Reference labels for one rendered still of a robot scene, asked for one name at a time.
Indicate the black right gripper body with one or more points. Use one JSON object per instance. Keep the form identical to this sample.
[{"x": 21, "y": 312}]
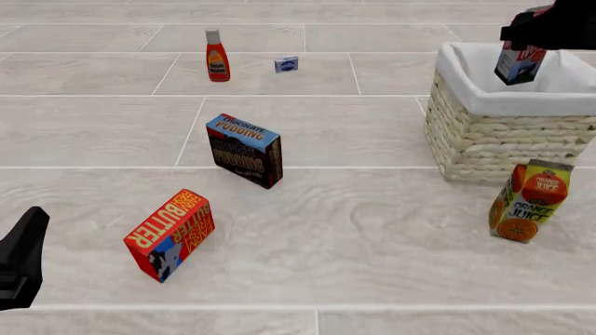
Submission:
[{"x": 577, "y": 24}]

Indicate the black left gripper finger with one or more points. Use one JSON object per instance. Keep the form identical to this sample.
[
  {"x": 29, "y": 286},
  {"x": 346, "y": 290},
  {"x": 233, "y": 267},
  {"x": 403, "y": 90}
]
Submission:
[{"x": 28, "y": 237}]

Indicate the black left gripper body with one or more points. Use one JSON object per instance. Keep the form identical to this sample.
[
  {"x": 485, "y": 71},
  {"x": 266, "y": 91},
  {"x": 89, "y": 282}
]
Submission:
[{"x": 16, "y": 291}]

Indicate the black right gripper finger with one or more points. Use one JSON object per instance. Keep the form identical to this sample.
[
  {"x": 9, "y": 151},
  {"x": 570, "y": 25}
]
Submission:
[{"x": 526, "y": 35}]

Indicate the blue and white milk carton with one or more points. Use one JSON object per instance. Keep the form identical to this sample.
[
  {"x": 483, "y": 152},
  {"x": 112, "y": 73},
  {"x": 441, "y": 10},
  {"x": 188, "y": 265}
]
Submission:
[{"x": 519, "y": 66}]

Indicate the wicker basket with white liner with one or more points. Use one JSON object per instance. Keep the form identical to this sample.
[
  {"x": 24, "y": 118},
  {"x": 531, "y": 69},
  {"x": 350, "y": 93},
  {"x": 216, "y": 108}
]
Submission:
[{"x": 507, "y": 139}]

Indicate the red butter box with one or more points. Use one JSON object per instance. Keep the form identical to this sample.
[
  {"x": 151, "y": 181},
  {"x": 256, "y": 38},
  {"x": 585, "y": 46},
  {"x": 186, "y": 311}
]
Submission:
[{"x": 170, "y": 234}]

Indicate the orange juice carton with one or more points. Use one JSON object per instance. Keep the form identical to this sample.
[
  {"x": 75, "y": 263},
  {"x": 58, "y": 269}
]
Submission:
[{"x": 531, "y": 206}]

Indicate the chocolate pudding box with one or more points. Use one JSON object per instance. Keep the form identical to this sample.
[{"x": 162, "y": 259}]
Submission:
[{"x": 244, "y": 153}]

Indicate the small blue and white box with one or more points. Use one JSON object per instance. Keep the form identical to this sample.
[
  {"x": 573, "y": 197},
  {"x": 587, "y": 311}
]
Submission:
[{"x": 286, "y": 64}]

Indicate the red ketchup bottle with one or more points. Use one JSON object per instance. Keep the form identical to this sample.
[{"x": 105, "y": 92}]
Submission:
[{"x": 218, "y": 59}]

